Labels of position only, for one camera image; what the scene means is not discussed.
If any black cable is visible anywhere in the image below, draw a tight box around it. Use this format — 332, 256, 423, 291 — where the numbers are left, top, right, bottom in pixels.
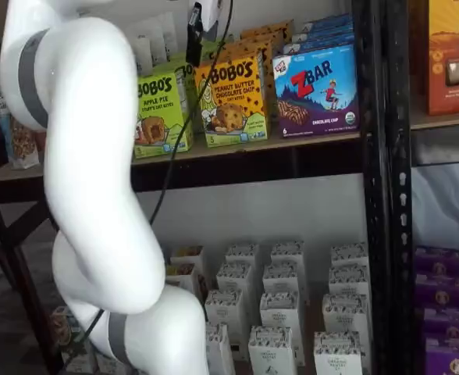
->
79, 0, 234, 345

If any blue Zbar box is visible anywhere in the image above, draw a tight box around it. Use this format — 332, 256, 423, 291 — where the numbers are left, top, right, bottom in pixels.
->
301, 12, 354, 30
291, 25, 355, 40
272, 42, 361, 138
282, 34, 356, 54

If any neighbouring black shelf rack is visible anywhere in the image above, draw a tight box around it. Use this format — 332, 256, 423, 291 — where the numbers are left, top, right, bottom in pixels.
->
385, 0, 459, 375

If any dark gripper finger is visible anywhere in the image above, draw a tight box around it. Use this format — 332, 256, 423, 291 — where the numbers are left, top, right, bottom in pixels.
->
185, 2, 205, 66

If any purple box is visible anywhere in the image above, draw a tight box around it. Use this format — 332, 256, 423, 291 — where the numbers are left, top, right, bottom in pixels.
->
414, 245, 459, 277
424, 339, 459, 375
420, 306, 459, 345
414, 273, 459, 309

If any white floral print box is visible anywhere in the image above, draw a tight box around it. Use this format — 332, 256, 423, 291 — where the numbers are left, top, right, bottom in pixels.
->
215, 262, 256, 294
313, 330, 365, 375
322, 292, 371, 336
247, 326, 295, 375
259, 291, 307, 366
204, 288, 250, 360
262, 262, 308, 295
328, 265, 371, 297
329, 241, 369, 270
270, 241, 307, 266
225, 244, 261, 267
205, 322, 237, 375

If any black metal shelf rack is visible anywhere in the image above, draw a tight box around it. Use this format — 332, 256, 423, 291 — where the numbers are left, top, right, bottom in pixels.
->
0, 0, 390, 375

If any orange red carton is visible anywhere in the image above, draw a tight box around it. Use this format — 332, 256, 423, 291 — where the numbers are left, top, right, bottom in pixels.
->
424, 0, 459, 116

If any wooden shelf board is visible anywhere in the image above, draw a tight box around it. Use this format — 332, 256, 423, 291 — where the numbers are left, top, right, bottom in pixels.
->
0, 130, 362, 184
162, 241, 371, 375

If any yellow granola box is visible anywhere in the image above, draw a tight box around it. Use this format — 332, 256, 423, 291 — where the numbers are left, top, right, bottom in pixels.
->
169, 245, 207, 274
165, 262, 211, 302

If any green Bobo's apple pie box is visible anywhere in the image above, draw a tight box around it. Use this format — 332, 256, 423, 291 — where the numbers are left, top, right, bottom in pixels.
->
133, 71, 194, 160
200, 37, 234, 66
173, 61, 201, 136

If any orange Bobo's peanut butter box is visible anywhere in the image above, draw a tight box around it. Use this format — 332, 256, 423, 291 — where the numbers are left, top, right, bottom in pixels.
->
194, 52, 272, 148
237, 29, 287, 46
225, 40, 276, 132
240, 18, 296, 36

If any white granola pouch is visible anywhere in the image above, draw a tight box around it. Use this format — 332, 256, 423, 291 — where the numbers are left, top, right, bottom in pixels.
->
151, 11, 180, 63
130, 21, 156, 77

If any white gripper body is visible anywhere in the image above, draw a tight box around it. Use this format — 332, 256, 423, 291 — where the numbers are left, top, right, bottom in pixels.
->
200, 0, 231, 34

